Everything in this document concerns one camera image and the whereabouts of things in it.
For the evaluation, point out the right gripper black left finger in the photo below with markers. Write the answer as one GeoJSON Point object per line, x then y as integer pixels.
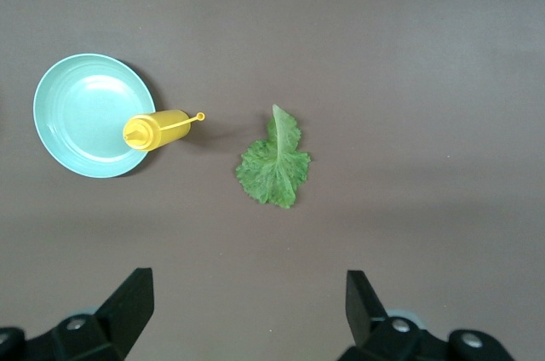
{"type": "Point", "coordinates": [123, 318]}

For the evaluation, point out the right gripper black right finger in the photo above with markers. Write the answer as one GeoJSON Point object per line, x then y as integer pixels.
{"type": "Point", "coordinates": [366, 318]}

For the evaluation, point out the green lettuce leaf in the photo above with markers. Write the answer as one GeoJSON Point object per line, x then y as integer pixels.
{"type": "Point", "coordinates": [272, 169]}

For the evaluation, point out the yellow mustard squeeze bottle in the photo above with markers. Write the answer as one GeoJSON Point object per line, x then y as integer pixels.
{"type": "Point", "coordinates": [164, 129]}

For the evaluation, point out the mint green plate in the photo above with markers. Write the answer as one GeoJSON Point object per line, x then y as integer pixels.
{"type": "Point", "coordinates": [85, 122]}

